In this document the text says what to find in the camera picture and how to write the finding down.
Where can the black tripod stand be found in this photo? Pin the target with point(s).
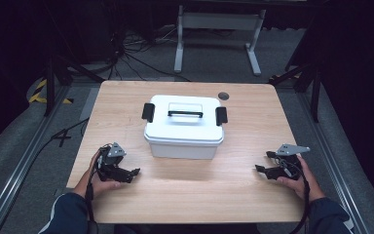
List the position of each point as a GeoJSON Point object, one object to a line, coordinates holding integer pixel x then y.
{"type": "Point", "coordinates": [315, 94]}
{"type": "Point", "coordinates": [49, 87]}

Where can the person's left hand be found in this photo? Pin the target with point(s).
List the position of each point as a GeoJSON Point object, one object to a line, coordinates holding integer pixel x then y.
{"type": "Point", "coordinates": [95, 186]}

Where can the person's right hand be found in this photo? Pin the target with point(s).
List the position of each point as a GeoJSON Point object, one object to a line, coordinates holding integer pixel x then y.
{"type": "Point", "coordinates": [306, 185]}

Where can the grey table grommet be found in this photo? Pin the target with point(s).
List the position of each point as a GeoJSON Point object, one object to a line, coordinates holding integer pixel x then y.
{"type": "Point", "coordinates": [223, 96]}

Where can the white plastic storage box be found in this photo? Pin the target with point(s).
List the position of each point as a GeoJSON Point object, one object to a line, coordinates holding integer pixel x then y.
{"type": "Point", "coordinates": [183, 151]}

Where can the white box lid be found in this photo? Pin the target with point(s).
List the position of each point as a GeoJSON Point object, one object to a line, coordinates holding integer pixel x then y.
{"type": "Point", "coordinates": [183, 130]}

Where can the black box latch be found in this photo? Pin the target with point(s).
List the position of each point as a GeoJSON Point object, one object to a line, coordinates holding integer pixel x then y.
{"type": "Point", "coordinates": [221, 116]}

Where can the white metal desk frame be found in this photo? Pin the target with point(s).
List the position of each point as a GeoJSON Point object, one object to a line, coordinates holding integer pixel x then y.
{"type": "Point", "coordinates": [219, 21]}

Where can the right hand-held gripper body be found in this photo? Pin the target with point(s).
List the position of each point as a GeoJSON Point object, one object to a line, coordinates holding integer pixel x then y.
{"type": "Point", "coordinates": [289, 167]}

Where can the yellow and black floor tape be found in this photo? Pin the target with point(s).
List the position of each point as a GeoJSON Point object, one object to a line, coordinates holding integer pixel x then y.
{"type": "Point", "coordinates": [40, 94]}

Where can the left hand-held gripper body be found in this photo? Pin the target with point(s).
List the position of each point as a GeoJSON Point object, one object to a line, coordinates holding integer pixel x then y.
{"type": "Point", "coordinates": [110, 162]}

